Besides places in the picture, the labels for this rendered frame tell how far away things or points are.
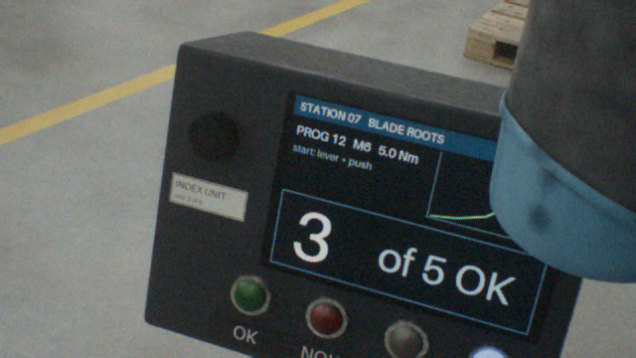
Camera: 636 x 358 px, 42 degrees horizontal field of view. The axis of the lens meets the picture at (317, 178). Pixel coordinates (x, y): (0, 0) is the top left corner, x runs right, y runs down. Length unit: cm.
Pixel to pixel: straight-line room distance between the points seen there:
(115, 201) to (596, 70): 242
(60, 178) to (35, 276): 50
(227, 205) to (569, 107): 29
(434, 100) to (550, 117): 20
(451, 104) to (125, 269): 194
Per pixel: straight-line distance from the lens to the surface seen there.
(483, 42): 388
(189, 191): 52
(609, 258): 29
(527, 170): 28
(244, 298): 52
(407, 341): 50
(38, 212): 261
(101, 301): 225
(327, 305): 50
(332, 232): 49
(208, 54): 50
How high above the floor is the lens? 145
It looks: 31 degrees down
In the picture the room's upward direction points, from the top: 6 degrees clockwise
